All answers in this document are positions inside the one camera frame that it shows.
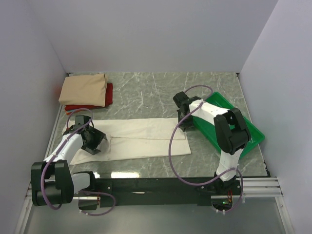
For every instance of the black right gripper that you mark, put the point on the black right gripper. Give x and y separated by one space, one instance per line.
185 126

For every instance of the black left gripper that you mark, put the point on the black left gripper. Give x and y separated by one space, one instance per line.
98 136

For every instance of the white t shirt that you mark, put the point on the white t shirt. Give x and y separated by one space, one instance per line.
130 139

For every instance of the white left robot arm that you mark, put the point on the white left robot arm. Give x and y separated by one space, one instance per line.
52 184

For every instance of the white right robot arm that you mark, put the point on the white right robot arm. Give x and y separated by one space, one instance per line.
232 134

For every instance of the folded orange t shirt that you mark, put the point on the folded orange t shirt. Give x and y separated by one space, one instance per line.
68 112

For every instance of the folded beige t shirt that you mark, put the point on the folded beige t shirt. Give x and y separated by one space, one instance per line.
84 90

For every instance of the folded red t shirt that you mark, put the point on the folded red t shirt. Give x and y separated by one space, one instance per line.
108 101

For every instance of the black base beam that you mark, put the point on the black base beam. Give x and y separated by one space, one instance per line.
164 191

